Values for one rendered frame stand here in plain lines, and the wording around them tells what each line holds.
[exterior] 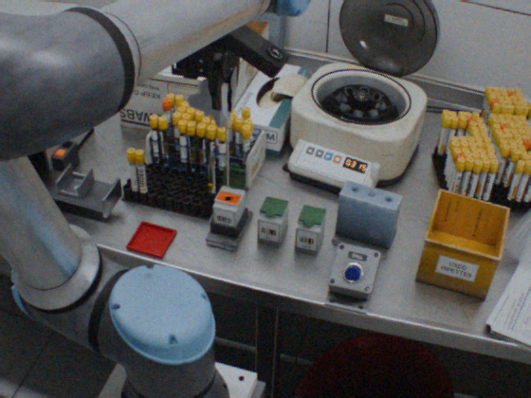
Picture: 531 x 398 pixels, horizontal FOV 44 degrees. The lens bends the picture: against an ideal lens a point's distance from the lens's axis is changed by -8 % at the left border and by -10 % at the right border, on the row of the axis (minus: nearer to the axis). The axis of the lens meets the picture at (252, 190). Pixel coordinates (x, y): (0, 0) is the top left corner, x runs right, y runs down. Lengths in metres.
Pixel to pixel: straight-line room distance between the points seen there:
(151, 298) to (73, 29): 0.39
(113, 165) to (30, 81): 0.93
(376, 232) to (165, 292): 0.49
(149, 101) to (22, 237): 0.76
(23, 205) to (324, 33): 1.06
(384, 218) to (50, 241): 0.61
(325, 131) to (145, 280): 0.60
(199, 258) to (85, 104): 0.72
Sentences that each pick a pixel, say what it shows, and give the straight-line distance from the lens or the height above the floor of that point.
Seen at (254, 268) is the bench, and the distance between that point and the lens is 1.17.
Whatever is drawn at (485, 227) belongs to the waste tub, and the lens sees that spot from 1.24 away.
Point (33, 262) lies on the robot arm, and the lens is 0.76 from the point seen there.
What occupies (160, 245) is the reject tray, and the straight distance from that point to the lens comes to 1.21.
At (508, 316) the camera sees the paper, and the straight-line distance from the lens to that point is 1.16.
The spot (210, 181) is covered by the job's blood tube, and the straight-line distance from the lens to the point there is 1.25.
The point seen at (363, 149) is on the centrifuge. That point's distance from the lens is 1.30.
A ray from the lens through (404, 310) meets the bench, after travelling 1.14.
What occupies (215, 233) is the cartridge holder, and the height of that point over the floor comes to 0.89.
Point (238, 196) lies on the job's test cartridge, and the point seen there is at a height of 0.95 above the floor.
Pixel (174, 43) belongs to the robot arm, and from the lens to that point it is 0.59.
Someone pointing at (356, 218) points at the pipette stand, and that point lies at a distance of 1.19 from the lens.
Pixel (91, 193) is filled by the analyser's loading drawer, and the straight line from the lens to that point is 1.28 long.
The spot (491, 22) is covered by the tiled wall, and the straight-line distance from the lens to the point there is 1.54.
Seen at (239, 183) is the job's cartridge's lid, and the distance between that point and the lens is 1.19.
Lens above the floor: 1.73
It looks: 41 degrees down
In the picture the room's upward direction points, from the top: 1 degrees clockwise
